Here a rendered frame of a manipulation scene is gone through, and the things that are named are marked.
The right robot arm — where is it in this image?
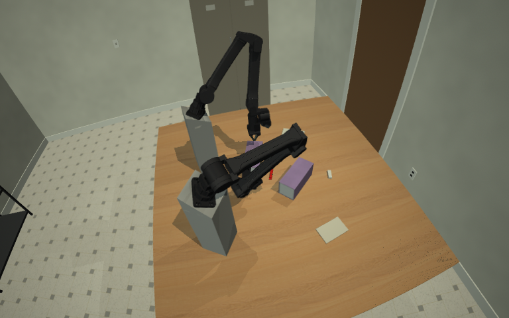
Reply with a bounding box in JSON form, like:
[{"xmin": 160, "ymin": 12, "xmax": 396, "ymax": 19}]
[{"xmin": 192, "ymin": 123, "xmax": 308, "ymax": 208}]

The pale beige flat rectangular sheet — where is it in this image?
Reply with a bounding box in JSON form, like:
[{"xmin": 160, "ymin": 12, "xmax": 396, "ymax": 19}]
[{"xmin": 316, "ymin": 217, "xmax": 348, "ymax": 244}]

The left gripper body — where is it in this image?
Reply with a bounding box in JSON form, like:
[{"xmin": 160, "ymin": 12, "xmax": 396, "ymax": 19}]
[{"xmin": 247, "ymin": 122, "xmax": 260, "ymax": 136}]

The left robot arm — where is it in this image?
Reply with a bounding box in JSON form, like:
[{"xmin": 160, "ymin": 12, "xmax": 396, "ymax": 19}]
[{"xmin": 186, "ymin": 31, "xmax": 271, "ymax": 132}]

